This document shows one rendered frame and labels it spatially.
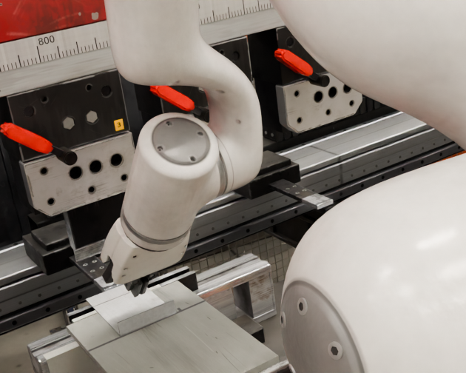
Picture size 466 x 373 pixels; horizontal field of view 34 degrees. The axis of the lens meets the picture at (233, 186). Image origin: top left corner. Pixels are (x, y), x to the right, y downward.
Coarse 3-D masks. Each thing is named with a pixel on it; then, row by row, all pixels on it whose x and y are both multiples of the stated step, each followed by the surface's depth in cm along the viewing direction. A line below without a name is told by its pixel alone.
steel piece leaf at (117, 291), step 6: (114, 288) 114; (120, 288) 114; (102, 294) 113; (108, 294) 113; (114, 294) 113; (120, 294) 112; (90, 300) 112; (96, 300) 112; (102, 300) 111; (108, 300) 111
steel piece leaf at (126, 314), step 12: (120, 300) 111; (132, 300) 110; (144, 300) 110; (156, 300) 109; (108, 312) 108; (120, 312) 107; (132, 312) 107; (144, 312) 103; (156, 312) 104; (168, 312) 105; (120, 324) 101; (132, 324) 102; (144, 324) 103
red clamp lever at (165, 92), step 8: (152, 88) 99; (160, 88) 98; (168, 88) 99; (160, 96) 98; (168, 96) 99; (176, 96) 99; (184, 96) 100; (176, 104) 100; (184, 104) 100; (192, 104) 101; (192, 112) 105; (200, 112) 102; (208, 112) 102; (200, 120) 103; (208, 120) 102
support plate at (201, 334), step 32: (160, 288) 113; (96, 320) 107; (192, 320) 103; (224, 320) 102; (96, 352) 99; (128, 352) 98; (160, 352) 97; (192, 352) 96; (224, 352) 95; (256, 352) 94
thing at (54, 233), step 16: (64, 224) 131; (32, 240) 130; (48, 240) 126; (64, 240) 126; (32, 256) 130; (48, 256) 124; (64, 256) 125; (96, 256) 129; (48, 272) 125; (96, 272) 119; (112, 288) 114
